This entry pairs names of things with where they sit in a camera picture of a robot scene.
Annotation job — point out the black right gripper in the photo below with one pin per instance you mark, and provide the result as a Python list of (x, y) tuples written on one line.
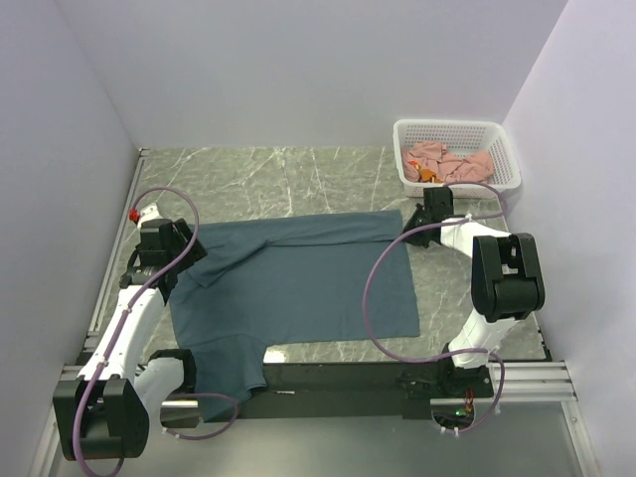
[(416, 239)]

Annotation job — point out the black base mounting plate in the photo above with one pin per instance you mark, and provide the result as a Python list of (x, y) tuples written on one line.
[(361, 389)]

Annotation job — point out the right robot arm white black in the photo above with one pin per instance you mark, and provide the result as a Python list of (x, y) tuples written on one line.
[(506, 279)]

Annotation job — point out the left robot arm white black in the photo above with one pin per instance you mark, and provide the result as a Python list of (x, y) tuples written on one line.
[(104, 413)]

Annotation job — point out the teal blue t shirt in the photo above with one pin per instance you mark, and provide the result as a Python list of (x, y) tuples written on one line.
[(317, 278)]

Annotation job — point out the pink t shirt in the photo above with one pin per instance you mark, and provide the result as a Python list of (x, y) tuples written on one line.
[(431, 162)]

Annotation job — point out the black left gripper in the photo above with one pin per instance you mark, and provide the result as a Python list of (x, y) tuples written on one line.
[(196, 253)]

